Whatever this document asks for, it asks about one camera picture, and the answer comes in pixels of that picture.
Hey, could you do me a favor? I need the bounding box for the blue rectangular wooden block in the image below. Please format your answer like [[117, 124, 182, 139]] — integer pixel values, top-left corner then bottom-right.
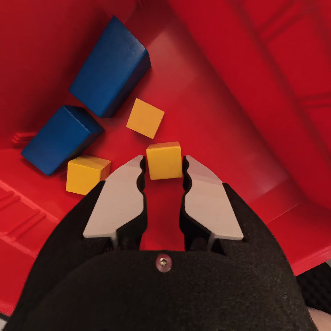
[[21, 105, 105, 176], [68, 16, 152, 118]]

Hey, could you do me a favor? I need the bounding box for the red plastic bin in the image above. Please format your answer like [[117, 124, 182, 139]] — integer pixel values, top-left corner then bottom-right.
[[0, 0, 331, 317]]

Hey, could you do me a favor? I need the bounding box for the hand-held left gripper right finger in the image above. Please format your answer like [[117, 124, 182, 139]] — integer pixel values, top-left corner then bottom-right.
[[180, 155, 244, 251]]

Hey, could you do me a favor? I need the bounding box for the black foam pad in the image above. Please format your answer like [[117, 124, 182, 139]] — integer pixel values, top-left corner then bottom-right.
[[296, 262, 331, 314]]

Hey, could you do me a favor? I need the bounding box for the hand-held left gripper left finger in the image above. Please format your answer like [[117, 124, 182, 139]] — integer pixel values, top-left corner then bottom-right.
[[83, 155, 148, 247]]

